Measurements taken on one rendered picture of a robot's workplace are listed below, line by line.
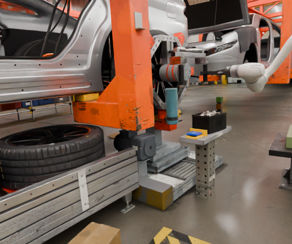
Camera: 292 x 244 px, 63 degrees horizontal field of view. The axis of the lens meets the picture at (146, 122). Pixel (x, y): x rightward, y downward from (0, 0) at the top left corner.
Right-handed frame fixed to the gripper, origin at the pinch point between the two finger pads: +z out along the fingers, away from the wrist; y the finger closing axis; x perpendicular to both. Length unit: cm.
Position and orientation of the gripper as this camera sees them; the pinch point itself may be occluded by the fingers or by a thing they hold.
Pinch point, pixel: (205, 73)
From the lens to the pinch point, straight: 190.6
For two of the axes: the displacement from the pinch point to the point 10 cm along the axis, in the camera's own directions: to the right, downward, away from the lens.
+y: 6.5, -1.9, 7.4
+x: -0.6, -9.8, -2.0
